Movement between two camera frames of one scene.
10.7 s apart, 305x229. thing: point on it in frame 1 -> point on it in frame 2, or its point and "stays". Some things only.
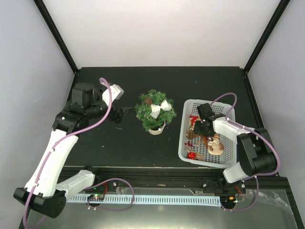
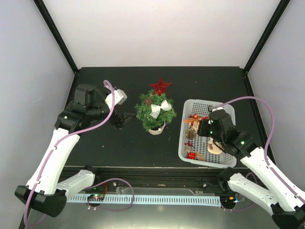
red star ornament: (193, 118) -> (160, 87)
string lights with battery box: (159, 131) stays
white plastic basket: (195, 149) stays
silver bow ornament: (164, 105) stays
